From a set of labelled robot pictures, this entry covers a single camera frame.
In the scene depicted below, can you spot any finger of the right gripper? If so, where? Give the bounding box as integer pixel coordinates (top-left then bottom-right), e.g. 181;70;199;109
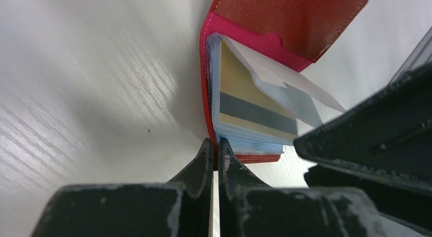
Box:
304;163;432;231
293;63;431;195

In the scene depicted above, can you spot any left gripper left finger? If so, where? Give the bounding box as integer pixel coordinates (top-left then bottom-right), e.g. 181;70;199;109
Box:
32;139;213;236

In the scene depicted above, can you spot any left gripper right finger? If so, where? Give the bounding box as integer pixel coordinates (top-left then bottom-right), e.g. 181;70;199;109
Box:
218;137;389;237

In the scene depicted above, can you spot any red leather card holder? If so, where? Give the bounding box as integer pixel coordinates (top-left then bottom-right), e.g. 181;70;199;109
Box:
199;0;369;164

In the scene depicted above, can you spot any grey credit card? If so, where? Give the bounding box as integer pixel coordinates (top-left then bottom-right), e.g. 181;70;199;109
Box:
389;28;431;84

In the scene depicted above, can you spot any gold card in holder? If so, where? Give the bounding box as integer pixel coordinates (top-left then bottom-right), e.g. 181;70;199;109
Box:
219;42;298;140

